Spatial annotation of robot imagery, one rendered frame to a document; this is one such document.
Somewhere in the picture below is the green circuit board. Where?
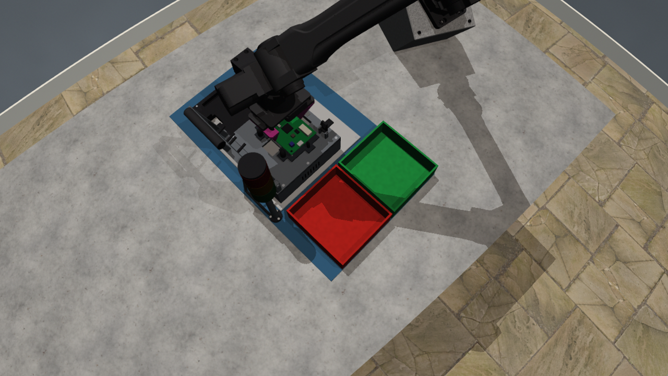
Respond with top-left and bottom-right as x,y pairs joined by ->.
275,117 -> 316,155

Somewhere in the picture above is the green open-top bin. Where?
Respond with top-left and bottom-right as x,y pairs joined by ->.
338,121 -> 438,218

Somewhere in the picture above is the red bin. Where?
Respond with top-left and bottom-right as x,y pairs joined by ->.
287,164 -> 392,269

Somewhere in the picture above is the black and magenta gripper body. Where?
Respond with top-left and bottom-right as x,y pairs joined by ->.
248,88 -> 315,131

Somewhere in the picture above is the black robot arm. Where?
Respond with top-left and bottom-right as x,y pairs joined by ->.
214,0 -> 481,116

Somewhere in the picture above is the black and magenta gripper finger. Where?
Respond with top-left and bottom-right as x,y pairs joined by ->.
263,128 -> 279,141
297,101 -> 315,119

